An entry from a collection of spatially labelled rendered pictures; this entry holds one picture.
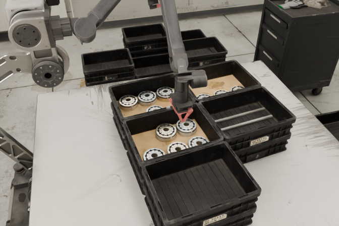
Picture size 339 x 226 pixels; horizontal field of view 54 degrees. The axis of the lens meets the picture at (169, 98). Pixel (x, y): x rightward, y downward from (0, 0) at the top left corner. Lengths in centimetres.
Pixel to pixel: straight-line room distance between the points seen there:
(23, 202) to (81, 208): 77
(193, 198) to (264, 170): 47
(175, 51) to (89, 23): 34
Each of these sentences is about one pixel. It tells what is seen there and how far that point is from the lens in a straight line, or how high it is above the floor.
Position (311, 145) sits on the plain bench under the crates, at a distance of 196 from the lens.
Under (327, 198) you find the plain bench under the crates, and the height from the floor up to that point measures 70.
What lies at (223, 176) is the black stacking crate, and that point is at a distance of 151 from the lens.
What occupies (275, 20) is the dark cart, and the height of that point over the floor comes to 77.
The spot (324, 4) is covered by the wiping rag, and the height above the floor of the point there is 88.
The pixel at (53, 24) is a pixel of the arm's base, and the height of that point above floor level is 148.
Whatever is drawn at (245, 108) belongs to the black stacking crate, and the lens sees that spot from 187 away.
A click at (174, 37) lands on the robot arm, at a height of 139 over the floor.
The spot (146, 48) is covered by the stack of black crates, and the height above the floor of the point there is 50.
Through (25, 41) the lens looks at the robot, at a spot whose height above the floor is 143.
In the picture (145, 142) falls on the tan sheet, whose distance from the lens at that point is 164.
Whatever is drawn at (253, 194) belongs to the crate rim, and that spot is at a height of 93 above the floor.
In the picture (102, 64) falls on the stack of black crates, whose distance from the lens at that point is 290.
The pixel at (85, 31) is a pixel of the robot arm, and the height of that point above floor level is 145.
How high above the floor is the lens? 198
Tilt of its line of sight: 38 degrees down
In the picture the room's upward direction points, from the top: straight up
